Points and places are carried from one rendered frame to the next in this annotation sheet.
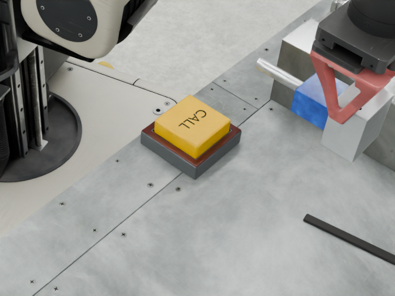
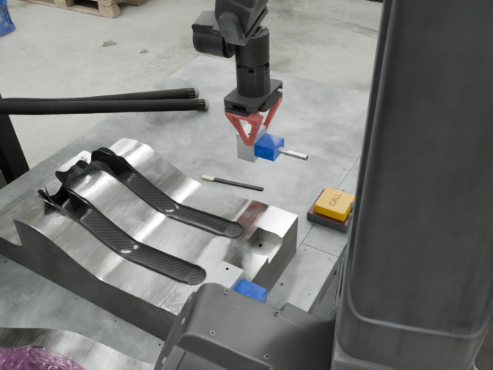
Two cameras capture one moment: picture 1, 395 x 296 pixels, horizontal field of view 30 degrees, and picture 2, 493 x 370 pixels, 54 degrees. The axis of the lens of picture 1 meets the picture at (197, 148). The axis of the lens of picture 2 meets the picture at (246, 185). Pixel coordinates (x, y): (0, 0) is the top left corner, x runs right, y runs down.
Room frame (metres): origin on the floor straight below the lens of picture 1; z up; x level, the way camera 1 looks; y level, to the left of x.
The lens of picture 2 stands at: (1.26, -0.20, 1.44)
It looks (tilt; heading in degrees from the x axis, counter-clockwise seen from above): 39 degrees down; 177
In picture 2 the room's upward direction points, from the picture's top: 2 degrees counter-clockwise
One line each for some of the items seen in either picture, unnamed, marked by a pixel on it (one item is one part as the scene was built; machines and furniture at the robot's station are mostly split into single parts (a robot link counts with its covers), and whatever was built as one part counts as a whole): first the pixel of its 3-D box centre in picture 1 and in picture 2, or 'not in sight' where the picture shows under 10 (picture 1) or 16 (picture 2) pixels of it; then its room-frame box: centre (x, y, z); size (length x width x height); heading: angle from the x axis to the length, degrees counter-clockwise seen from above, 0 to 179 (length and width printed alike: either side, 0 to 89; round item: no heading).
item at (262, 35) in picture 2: not in sight; (248, 45); (0.51, -0.14, 1.12); 0.07 x 0.06 x 0.07; 56
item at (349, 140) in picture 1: (313, 94); (274, 148); (0.53, -0.10, 0.93); 0.13 x 0.05 x 0.05; 56
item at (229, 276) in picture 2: not in sight; (253, 302); (0.84, -0.17, 0.89); 0.13 x 0.05 x 0.05; 54
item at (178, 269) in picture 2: not in sight; (132, 208); (0.66, -0.35, 0.92); 0.35 x 0.16 x 0.09; 56
